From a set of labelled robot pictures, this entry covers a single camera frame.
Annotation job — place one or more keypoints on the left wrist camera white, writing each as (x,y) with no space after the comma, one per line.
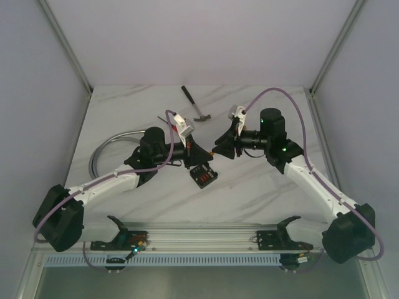
(184,127)

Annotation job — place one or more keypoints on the aluminium front rail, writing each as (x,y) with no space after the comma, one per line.
(203,238)

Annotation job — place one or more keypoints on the aluminium frame post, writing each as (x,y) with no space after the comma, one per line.
(64,43)
(339,42)

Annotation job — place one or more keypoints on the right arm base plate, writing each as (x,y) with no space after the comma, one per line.
(279,240)

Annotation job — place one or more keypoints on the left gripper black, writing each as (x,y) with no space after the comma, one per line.
(189,152)

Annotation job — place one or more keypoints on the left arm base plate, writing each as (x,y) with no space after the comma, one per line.
(134,240)

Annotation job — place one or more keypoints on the black fuse box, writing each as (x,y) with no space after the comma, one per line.
(203,175)

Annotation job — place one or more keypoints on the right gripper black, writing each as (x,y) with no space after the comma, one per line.
(228,142)

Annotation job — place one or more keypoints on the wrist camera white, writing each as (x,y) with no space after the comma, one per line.
(184,127)
(237,115)

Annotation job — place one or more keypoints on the slotted cable duct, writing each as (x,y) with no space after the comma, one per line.
(168,260)

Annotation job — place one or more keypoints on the red handled screwdriver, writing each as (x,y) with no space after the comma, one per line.
(166,122)

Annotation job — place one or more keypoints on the claw hammer black handle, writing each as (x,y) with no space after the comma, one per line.
(201,117)

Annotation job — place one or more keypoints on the right aluminium frame post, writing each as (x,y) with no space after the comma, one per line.
(339,42)

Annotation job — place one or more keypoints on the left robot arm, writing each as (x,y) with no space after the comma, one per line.
(63,217)

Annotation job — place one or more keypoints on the left aluminium frame post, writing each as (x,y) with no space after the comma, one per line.
(64,43)

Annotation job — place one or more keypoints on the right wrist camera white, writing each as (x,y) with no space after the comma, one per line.
(237,115)

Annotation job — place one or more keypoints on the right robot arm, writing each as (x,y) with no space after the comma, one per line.
(348,229)

